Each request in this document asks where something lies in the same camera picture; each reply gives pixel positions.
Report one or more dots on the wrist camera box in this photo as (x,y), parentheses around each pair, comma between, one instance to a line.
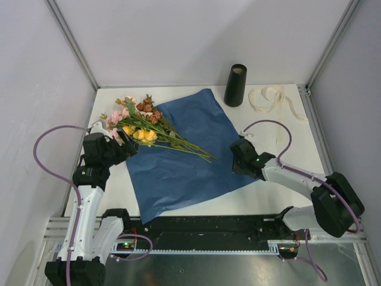
(248,136)
(99,126)

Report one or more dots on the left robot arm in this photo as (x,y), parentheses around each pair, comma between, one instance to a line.
(81,260)

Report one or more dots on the black cone vase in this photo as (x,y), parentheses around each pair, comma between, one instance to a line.
(235,87)

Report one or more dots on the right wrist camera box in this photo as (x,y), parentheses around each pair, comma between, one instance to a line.
(248,136)

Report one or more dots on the mixed flower bunch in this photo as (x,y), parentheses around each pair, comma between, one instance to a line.
(146,125)

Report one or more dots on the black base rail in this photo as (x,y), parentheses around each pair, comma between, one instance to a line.
(213,233)

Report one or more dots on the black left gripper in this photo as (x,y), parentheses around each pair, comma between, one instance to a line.
(131,150)

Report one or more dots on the blue wrapping paper sheet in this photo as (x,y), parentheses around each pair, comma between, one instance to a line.
(165,179)

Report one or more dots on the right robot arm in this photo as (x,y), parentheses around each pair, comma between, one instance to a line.
(335,205)

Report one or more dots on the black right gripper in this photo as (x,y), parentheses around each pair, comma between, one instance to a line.
(235,169)

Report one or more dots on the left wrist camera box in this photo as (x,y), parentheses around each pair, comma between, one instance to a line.
(99,126)

